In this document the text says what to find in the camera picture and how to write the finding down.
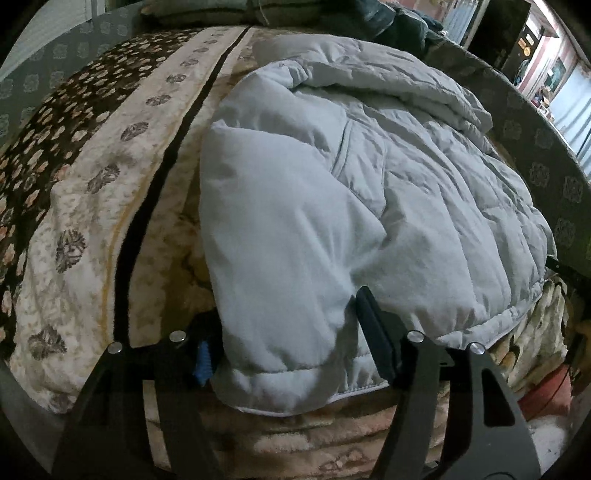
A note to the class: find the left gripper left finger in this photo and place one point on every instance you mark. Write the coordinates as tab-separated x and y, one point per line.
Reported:
106	435

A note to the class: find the light blue padded jacket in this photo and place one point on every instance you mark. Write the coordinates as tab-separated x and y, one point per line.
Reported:
340	164

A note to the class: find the floral patterned bed blanket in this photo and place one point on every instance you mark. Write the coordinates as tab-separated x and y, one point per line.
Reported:
100	224

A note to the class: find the grey patterned bed cover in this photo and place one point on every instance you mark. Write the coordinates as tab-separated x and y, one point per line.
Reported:
561	188

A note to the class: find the light blue curtain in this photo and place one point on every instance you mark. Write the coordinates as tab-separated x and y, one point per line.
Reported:
571	111

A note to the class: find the black open door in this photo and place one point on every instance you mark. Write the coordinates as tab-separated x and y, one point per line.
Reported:
499	35

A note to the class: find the dark navy striped quilt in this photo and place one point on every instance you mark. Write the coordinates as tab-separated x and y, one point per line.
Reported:
385	23

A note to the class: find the grey blue folded quilt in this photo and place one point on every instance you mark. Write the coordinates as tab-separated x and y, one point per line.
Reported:
274	13

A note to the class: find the white sliding wardrobe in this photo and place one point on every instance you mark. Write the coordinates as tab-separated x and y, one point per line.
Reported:
52	20

